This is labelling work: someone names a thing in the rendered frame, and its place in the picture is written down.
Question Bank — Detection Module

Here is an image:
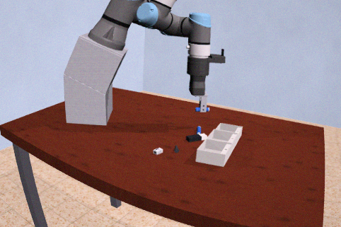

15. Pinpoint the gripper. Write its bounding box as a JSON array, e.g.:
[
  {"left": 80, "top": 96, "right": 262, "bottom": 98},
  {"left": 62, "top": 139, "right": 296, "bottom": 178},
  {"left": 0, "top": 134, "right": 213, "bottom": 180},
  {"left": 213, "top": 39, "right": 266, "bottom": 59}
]
[{"left": 186, "top": 43, "right": 226, "bottom": 112}]

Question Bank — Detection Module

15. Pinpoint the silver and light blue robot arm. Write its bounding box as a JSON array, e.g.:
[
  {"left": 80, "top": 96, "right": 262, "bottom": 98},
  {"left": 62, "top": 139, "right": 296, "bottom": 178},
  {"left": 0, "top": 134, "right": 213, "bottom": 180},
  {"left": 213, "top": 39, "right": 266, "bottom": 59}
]
[{"left": 88, "top": 0, "right": 211, "bottom": 51}]

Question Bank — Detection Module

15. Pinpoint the white three-compartment bin rack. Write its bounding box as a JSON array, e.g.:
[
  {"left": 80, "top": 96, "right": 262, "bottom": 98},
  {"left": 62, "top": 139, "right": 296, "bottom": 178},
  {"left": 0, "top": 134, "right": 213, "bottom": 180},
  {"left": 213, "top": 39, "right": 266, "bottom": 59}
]
[{"left": 196, "top": 123, "right": 243, "bottom": 167}]

